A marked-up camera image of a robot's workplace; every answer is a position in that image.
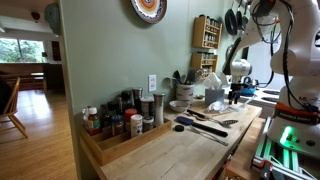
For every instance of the black grinder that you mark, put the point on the black grinder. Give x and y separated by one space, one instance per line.
137 96

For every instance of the white orange-striped utensil crock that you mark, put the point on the white orange-striped utensil crock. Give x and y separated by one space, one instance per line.
185 94

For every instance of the large metal spoon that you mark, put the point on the large metal spoon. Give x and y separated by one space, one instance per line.
199 74

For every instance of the wooden bench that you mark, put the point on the wooden bench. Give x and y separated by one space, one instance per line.
37 80

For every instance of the wooden spice rack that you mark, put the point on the wooden spice rack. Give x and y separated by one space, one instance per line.
196 65
199 33

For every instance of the blue tissue box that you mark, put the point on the blue tissue box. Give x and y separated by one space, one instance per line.
214 96

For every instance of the small black round lid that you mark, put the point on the small black round lid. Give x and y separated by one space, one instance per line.
179 128

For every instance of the white wall outlet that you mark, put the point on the white wall outlet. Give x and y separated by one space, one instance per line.
152 83

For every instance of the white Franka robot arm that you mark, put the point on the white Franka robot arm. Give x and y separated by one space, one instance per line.
300 66

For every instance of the blue lid spice jar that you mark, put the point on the blue lid spice jar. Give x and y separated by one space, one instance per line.
117 124

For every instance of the black serving spoon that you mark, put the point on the black serving spoon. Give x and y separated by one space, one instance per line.
176 76

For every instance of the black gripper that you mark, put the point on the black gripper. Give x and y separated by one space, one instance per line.
239 88

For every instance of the steel pepper mill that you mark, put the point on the steel pepper mill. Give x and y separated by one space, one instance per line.
159 108

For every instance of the small white bowl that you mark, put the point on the small white bowl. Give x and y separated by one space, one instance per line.
179 106

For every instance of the wooden chair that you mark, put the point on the wooden chair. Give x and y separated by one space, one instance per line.
12 106

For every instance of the grey wall ornament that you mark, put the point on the grey wall ornament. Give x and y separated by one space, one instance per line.
52 18

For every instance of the long metal fork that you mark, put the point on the long metal fork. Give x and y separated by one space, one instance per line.
208 136

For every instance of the black hanging pan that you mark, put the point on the black hanging pan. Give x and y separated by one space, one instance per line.
245 20
230 21
239 15

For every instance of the white tissue in box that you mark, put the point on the white tissue in box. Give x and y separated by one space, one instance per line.
212 81

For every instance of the small metal dish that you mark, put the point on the small metal dish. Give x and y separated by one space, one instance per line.
199 97

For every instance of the colourful decorative wall plate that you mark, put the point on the colourful decorative wall plate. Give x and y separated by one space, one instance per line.
149 8

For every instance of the wooden condiment tray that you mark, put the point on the wooden condiment tray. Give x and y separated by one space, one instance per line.
133 146

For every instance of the blue kettle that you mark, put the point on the blue kettle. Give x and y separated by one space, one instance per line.
249 89

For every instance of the white shaker printed label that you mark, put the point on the white shaker printed label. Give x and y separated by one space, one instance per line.
136 125

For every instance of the white cap sauce bottle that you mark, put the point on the white cap sauce bottle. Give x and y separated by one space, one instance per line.
93 120

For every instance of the red lid spice jar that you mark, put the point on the red lid spice jar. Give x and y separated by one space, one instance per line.
130 116

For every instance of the long wooden spoon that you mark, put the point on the long wooden spoon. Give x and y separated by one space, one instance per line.
199 117

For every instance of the dark glass bottle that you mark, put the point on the dark glass bottle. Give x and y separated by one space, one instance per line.
126 100
106 118

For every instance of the metal lidded canister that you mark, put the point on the metal lidded canister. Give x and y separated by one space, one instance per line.
146 106

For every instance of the window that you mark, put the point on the window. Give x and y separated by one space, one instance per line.
21 50

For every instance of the small dark spice jar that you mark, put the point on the small dark spice jar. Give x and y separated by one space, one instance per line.
148 124

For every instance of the aluminium mounting frame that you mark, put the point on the aluminium mounting frame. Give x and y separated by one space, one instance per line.
276 156

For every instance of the white stove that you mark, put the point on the white stove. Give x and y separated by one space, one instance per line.
270 96

